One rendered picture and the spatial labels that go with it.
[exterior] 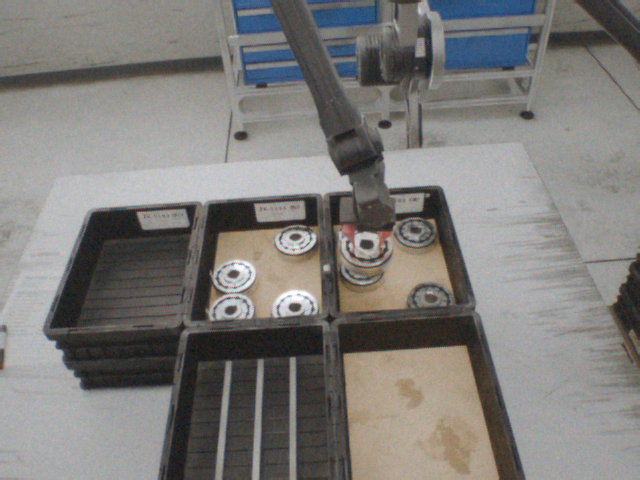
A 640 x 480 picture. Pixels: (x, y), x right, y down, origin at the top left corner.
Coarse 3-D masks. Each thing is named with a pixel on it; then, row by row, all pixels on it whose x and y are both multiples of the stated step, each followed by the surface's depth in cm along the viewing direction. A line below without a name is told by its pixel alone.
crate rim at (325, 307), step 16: (208, 208) 143; (320, 208) 140; (320, 224) 136; (320, 240) 132; (320, 256) 128; (192, 272) 127; (320, 272) 125; (192, 288) 125; (320, 288) 122; (192, 304) 121; (208, 320) 117; (224, 320) 117; (240, 320) 117; (256, 320) 116; (272, 320) 116; (288, 320) 116
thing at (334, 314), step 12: (336, 192) 144; (348, 192) 144; (396, 192) 143; (444, 192) 141; (324, 204) 141; (444, 204) 140; (444, 216) 136; (456, 240) 130; (456, 252) 127; (468, 276) 122; (468, 288) 119; (468, 300) 117; (336, 312) 117; (348, 312) 116; (360, 312) 116; (372, 312) 117; (384, 312) 116; (396, 312) 116; (408, 312) 116; (420, 312) 115
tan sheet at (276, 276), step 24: (240, 240) 148; (264, 240) 148; (216, 264) 142; (264, 264) 141; (288, 264) 141; (312, 264) 140; (264, 288) 136; (288, 288) 135; (312, 288) 135; (264, 312) 131
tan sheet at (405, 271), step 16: (336, 240) 146; (400, 256) 141; (416, 256) 140; (432, 256) 140; (384, 272) 137; (400, 272) 137; (416, 272) 137; (432, 272) 136; (384, 288) 134; (400, 288) 133; (448, 288) 133; (352, 304) 131; (368, 304) 131; (384, 304) 130; (400, 304) 130
